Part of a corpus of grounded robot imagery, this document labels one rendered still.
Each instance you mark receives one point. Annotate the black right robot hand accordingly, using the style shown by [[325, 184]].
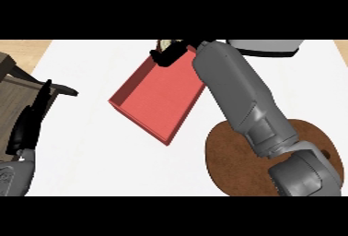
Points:
[[169, 56]]

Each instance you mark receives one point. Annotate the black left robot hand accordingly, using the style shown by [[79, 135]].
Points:
[[26, 129]]

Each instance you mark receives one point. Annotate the cupcake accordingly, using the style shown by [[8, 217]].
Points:
[[166, 43]]

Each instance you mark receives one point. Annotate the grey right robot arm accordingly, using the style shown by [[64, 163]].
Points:
[[235, 86]]

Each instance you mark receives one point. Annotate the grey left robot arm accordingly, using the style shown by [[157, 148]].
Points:
[[16, 178]]

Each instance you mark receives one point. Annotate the red open box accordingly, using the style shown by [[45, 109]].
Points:
[[159, 98]]

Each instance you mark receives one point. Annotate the round brown wooden cutting board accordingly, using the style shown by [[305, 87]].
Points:
[[231, 159]]

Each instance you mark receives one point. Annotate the grey appliance with black base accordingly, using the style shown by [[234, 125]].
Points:
[[268, 46]]

